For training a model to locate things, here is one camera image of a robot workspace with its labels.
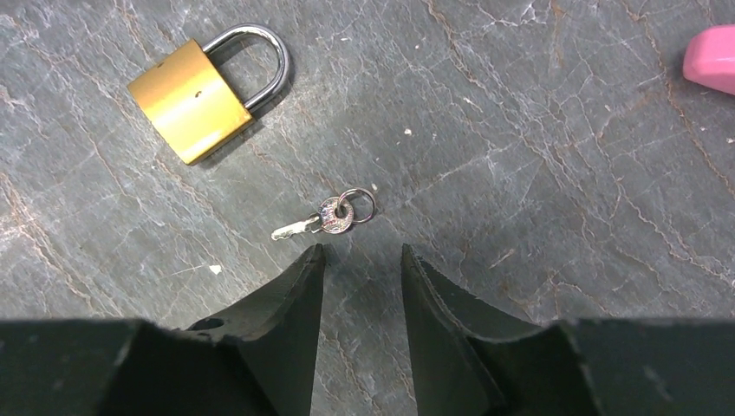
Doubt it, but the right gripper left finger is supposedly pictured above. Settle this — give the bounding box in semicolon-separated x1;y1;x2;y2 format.
1;244;326;415

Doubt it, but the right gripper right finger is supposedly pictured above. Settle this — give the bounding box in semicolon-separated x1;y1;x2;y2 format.
400;245;734;415

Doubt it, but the small silver key bunch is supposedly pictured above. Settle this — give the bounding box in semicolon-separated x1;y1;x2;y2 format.
270;187;377;241

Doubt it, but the small brass padlock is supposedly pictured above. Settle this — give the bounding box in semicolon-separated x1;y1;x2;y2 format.
127;23;292;166

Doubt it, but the pink cylindrical wand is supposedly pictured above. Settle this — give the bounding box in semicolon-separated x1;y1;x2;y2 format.
682;24;734;95

